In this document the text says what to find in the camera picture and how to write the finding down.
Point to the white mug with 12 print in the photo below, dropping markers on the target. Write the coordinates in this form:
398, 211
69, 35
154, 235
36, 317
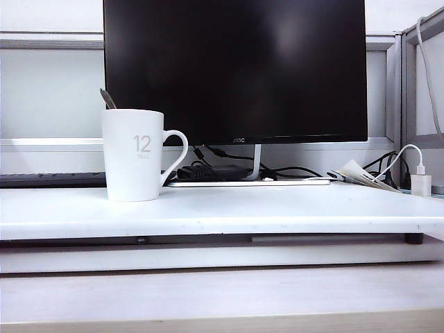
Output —
132, 173

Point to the metal spoon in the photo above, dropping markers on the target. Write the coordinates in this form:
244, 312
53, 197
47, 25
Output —
108, 98

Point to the black power adapter brick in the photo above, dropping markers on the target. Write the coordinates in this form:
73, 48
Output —
215, 171

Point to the silver monitor stand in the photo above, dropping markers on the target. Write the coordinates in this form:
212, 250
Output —
257, 163

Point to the white riser board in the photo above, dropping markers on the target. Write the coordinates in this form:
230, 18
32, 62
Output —
243, 208

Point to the white lower board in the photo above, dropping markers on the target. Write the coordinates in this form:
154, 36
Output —
208, 258

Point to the black AOC monitor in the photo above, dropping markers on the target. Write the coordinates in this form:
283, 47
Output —
243, 69

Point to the folded paper booklet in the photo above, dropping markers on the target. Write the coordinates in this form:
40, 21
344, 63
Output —
360, 175

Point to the black keyboard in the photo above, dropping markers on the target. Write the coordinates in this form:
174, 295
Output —
52, 180

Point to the grey back partition panel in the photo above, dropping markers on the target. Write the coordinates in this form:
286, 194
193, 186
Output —
52, 111

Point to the white USB charger block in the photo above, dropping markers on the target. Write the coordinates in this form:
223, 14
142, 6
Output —
421, 184

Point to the black rubber foot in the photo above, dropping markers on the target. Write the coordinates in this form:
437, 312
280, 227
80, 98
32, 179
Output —
414, 238

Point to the grey side partition frame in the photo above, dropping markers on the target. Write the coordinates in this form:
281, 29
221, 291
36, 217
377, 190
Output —
406, 90

